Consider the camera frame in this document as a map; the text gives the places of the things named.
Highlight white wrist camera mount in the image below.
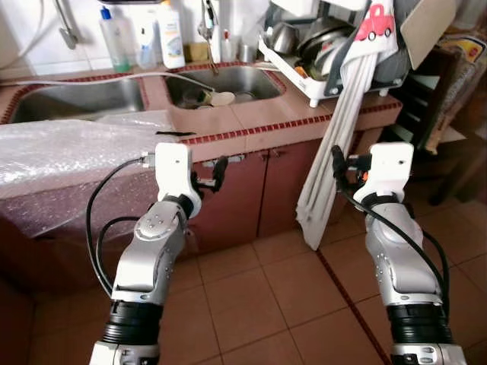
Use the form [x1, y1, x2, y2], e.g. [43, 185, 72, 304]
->
[152, 142, 200, 210]
[354, 142, 415, 205]

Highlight steel cabinet handle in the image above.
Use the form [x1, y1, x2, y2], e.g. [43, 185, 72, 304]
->
[202, 154, 246, 168]

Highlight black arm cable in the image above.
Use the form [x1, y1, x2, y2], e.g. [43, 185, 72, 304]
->
[85, 156, 157, 297]
[335, 179, 451, 320]

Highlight large steel sink basin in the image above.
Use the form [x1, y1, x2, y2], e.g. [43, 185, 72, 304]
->
[4, 76, 149, 126]

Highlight steel pot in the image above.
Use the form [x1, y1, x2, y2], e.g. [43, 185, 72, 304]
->
[270, 21, 301, 56]

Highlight steel wok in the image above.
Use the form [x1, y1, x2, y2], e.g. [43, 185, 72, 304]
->
[297, 15, 355, 65]

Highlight chrome sink faucet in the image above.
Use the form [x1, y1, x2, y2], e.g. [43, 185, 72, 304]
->
[199, 0, 225, 75]

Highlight clear greenish cup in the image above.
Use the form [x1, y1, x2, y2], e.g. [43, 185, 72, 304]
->
[183, 87, 214, 107]

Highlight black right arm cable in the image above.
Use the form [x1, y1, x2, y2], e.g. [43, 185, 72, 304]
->
[335, 179, 451, 320]

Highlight white dish soap bottle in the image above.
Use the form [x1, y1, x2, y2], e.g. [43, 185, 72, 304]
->
[156, 0, 187, 71]

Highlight grey cloth red car print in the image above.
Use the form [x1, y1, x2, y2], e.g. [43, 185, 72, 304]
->
[327, 0, 412, 88]

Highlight beige cutting board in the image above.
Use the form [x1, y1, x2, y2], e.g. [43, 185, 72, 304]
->
[399, 0, 461, 71]

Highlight white striped towel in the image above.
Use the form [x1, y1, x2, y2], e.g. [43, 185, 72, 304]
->
[295, 49, 381, 252]

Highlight black wooden chair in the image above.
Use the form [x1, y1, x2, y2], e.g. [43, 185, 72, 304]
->
[384, 49, 487, 206]

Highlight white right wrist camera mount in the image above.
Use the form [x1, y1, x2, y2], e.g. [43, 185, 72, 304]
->
[354, 142, 415, 205]

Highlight yellow brown sponge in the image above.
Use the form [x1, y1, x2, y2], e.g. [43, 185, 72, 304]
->
[186, 42, 212, 64]

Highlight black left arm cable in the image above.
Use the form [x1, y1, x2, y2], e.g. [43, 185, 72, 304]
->
[85, 156, 157, 297]

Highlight clear bubble wrap sheet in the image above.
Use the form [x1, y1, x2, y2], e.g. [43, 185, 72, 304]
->
[0, 110, 183, 244]

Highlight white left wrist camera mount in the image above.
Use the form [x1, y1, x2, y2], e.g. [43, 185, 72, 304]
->
[152, 142, 200, 210]

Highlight patterned hanging bag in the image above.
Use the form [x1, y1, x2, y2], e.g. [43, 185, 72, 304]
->
[426, 34, 487, 157]

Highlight white dish rack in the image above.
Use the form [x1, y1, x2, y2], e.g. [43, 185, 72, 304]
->
[259, 34, 404, 109]

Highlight steel cup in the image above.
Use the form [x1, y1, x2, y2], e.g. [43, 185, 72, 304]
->
[240, 42, 259, 64]

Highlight small white bottle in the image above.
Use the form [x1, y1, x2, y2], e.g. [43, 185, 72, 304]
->
[221, 29, 235, 63]

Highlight clear bottle blue cap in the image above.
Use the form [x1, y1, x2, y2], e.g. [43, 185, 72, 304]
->
[99, 6, 132, 73]

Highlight steel faucet beige fitting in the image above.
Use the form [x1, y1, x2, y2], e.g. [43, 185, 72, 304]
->
[52, 0, 81, 50]

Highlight maroon cabinet door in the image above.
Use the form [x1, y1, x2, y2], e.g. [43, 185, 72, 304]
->
[259, 137, 336, 236]
[175, 148, 263, 252]

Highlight white bowl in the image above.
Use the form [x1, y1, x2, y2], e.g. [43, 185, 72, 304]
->
[209, 91, 237, 107]

